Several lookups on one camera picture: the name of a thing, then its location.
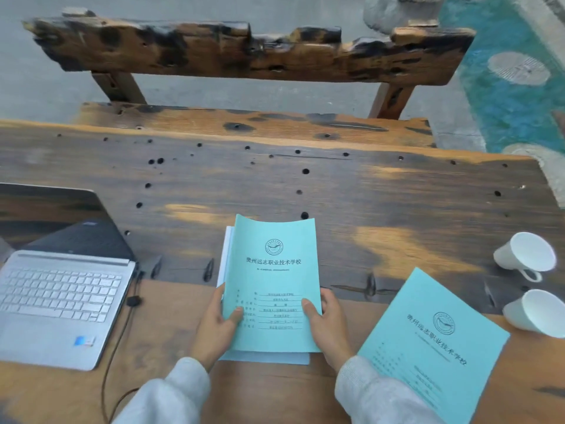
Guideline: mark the rustic wooden bench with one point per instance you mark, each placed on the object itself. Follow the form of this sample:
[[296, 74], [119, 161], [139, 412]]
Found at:
[[247, 79]]

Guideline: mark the person's left thumb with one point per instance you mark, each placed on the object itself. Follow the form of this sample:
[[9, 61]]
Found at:
[[235, 315]]

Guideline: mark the silver laptop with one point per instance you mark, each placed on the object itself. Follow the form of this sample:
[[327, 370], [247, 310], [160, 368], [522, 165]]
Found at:
[[57, 278]]

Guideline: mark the person's right forearm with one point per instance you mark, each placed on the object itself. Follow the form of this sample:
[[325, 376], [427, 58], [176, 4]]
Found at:
[[377, 395]]

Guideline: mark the person's left forearm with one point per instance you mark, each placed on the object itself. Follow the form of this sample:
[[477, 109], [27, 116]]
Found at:
[[165, 395]]

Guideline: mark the person's left hand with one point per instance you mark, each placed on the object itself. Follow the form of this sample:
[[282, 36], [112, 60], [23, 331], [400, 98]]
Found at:
[[212, 333]]

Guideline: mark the person's right thumb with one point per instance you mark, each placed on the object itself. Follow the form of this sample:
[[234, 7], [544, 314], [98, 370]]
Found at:
[[310, 311]]

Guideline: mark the person's right hand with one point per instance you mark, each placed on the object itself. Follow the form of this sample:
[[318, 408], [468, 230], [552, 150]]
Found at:
[[332, 333]]

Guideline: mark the teal covered document booklet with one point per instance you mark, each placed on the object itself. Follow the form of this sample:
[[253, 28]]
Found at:
[[435, 344], [272, 278]]

